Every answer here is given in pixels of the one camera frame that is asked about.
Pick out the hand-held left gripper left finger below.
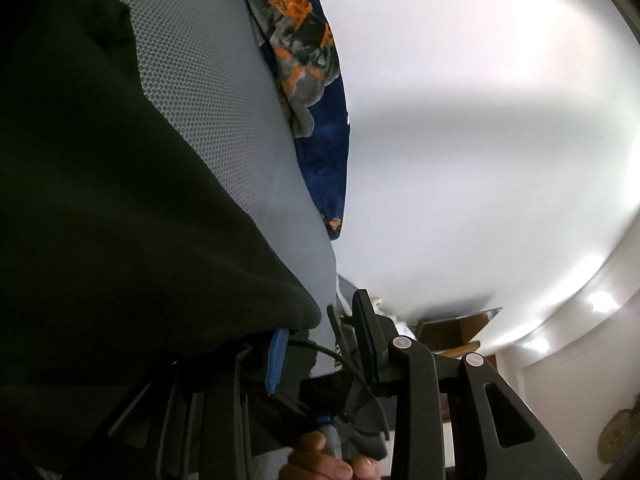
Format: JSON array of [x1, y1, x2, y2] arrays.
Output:
[[65, 328, 301, 480]]

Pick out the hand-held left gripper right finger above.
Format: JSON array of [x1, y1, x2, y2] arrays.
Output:
[[351, 287, 583, 480]]

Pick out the black pants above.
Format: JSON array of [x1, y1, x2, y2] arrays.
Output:
[[0, 0, 323, 391]]

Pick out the person's right hand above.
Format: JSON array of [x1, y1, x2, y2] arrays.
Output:
[[279, 430, 383, 480]]

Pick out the blue printed blanket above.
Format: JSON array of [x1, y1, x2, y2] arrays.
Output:
[[232, 0, 351, 241]]

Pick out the grey mesh mat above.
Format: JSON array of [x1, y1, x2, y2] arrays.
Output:
[[80, 0, 351, 341]]

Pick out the black cable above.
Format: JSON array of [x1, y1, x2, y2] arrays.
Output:
[[287, 340, 391, 441]]

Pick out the round wall ornament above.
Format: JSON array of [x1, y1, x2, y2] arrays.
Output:
[[597, 407, 636, 463]]

